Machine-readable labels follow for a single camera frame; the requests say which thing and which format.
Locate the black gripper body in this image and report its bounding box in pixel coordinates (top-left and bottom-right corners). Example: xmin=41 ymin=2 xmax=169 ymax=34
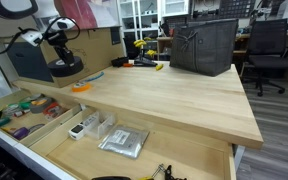
xmin=47 ymin=31 xmax=72 ymax=64

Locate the large black tape roll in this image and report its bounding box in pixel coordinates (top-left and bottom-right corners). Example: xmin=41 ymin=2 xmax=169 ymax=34
xmin=47 ymin=56 xmax=84 ymax=77

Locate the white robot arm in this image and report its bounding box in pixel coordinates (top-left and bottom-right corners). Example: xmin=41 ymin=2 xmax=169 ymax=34
xmin=0 ymin=0 xmax=78 ymax=66

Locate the orange tape roll on table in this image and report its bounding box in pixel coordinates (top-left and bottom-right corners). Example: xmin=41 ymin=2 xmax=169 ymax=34
xmin=72 ymin=82 xmax=91 ymax=92

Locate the orange tape dispenser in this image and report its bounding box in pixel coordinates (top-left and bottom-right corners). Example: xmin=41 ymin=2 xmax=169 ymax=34
xmin=43 ymin=102 xmax=63 ymax=121

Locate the white left drawer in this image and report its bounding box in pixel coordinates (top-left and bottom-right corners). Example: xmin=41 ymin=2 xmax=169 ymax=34
xmin=0 ymin=90 xmax=81 ymax=147

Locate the white drawer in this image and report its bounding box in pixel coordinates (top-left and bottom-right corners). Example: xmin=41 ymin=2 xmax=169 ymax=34
xmin=0 ymin=90 xmax=81 ymax=147
xmin=15 ymin=106 xmax=236 ymax=180

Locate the solid purple tape roll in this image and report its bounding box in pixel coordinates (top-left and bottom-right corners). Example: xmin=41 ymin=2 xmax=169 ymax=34
xmin=13 ymin=127 xmax=29 ymax=140

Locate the white right drawer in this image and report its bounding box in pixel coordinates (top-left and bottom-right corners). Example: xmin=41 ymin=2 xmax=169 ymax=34
xmin=15 ymin=106 xmax=236 ymax=180

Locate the large cardboard box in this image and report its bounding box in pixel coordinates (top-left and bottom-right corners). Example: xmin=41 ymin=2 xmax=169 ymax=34
xmin=0 ymin=27 xmax=124 ymax=87

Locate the yellow black clamps pile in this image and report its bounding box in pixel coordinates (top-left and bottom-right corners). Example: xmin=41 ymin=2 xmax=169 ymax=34
xmin=124 ymin=39 xmax=163 ymax=71

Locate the clear plastic tray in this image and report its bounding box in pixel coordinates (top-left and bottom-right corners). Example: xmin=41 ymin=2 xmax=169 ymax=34
xmin=82 ymin=111 xmax=116 ymax=140

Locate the white handheld meter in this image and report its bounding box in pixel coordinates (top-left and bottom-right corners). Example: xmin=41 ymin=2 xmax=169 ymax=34
xmin=68 ymin=124 xmax=84 ymax=141

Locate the silver foil bag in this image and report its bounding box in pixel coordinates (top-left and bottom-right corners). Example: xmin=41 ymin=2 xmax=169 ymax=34
xmin=98 ymin=125 xmax=149 ymax=159

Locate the grey fabric tote bag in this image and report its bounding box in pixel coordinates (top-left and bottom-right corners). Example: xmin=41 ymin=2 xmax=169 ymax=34
xmin=170 ymin=19 xmax=239 ymax=77

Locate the yellow black spring clamp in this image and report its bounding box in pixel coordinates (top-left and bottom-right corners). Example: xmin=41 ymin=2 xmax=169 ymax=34
xmin=139 ymin=164 xmax=187 ymax=180

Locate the black office chair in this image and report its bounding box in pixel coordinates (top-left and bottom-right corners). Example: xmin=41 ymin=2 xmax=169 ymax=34
xmin=246 ymin=19 xmax=288 ymax=97

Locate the blue strap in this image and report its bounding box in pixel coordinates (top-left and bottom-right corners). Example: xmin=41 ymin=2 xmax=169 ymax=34
xmin=83 ymin=71 xmax=106 ymax=84

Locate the grey duct tape roll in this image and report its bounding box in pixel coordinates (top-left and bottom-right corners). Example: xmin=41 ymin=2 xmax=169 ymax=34
xmin=29 ymin=97 xmax=53 ymax=113

